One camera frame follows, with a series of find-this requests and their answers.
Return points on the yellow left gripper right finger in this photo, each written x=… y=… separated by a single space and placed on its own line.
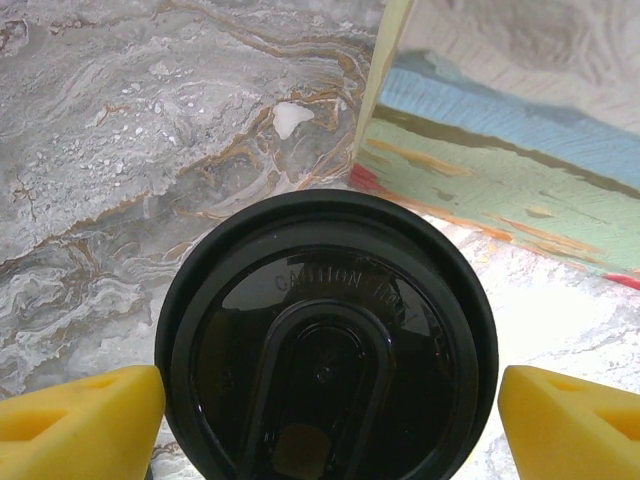
x=575 y=435

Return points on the black plastic cup lid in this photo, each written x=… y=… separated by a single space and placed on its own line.
x=325 y=350

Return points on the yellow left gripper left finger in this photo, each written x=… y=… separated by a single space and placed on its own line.
x=75 y=430

